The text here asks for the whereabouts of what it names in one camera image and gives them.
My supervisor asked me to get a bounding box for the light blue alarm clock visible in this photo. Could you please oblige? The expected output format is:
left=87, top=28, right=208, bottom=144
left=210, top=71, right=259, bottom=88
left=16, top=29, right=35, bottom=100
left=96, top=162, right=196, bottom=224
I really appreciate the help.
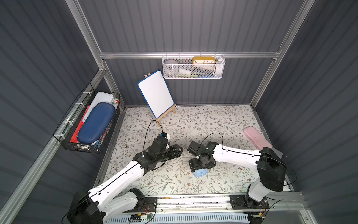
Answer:
left=193, top=169, right=208, bottom=178

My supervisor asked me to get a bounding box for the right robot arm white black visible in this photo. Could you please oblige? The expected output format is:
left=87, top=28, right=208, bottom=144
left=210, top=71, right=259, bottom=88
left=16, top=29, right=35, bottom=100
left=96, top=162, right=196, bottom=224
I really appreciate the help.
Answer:
left=187, top=141, right=287, bottom=203

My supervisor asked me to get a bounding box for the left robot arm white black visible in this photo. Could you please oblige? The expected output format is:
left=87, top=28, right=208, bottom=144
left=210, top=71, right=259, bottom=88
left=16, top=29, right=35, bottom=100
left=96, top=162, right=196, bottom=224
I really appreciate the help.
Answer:
left=63, top=133, right=184, bottom=224

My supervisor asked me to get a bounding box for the small wooden easel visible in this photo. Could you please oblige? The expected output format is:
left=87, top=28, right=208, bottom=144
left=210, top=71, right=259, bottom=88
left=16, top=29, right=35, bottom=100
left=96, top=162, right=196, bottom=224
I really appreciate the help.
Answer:
left=144, top=72, right=177, bottom=127

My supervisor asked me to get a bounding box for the pink rectangular case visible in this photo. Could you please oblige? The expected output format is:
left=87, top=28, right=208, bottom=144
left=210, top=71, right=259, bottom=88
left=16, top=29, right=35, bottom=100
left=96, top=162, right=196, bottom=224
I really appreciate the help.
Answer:
left=243, top=127, right=272, bottom=150

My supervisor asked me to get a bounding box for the dark blue oval case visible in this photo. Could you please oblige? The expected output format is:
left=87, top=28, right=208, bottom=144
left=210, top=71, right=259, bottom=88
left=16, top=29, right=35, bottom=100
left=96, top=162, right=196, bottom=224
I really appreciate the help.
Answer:
left=77, top=102, right=116, bottom=145

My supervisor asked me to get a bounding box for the white plastic box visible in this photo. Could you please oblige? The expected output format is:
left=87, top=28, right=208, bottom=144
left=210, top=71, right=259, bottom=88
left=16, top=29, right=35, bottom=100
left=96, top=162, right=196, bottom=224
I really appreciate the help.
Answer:
left=82, top=91, right=114, bottom=123

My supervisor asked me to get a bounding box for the red folder in basket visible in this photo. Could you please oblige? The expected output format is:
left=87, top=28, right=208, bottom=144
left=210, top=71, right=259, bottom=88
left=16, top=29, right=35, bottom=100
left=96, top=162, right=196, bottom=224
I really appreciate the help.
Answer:
left=70, top=105, right=90, bottom=143

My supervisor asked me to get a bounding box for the tape roll in basket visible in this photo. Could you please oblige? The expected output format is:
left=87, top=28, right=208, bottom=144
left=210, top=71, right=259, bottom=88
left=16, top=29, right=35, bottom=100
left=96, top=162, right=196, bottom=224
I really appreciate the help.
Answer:
left=163, top=60, right=179, bottom=77

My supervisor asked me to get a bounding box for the yellow clock in basket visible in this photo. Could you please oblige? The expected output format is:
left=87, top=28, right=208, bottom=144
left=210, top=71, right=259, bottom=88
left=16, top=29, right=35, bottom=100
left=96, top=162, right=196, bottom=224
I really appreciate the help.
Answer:
left=193, top=56, right=216, bottom=64

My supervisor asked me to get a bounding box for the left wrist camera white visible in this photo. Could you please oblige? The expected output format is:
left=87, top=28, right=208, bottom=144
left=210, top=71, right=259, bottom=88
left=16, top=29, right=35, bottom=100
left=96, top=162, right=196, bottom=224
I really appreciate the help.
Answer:
left=159, top=132, right=170, bottom=141

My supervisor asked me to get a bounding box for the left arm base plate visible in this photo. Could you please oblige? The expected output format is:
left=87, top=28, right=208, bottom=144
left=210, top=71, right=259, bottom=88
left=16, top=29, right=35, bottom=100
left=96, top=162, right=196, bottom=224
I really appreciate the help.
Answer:
left=118, top=197, right=157, bottom=213

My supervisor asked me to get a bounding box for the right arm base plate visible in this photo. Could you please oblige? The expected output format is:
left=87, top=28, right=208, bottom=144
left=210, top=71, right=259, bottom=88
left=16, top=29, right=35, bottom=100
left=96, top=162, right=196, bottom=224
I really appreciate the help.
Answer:
left=229, top=194, right=269, bottom=211

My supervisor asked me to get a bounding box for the white board blue frame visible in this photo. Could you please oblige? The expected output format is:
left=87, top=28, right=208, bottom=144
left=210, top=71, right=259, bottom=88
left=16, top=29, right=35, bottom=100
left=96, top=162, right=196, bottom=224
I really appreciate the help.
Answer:
left=136, top=69, right=175, bottom=119

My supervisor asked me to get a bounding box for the black wire side basket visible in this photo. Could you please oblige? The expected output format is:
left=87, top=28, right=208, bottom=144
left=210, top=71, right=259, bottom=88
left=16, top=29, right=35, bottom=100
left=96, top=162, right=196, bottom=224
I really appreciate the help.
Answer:
left=53, top=84, right=121, bottom=154

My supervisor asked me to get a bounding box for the white wire wall basket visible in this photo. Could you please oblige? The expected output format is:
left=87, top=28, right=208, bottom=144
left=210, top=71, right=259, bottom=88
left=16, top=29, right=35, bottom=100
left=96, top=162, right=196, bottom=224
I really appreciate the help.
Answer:
left=162, top=54, right=226, bottom=79

